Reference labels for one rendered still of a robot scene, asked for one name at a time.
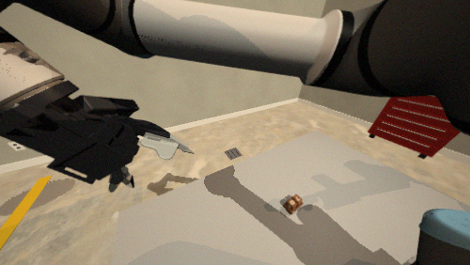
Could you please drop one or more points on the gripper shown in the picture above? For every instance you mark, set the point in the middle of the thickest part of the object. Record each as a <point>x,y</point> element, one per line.
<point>94,145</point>

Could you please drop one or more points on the orange wooden calendar cube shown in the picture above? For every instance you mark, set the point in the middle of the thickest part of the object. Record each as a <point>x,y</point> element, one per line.
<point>297,199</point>
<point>291,204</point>

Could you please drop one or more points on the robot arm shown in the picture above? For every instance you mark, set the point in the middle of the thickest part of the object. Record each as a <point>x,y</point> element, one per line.
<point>404,48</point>

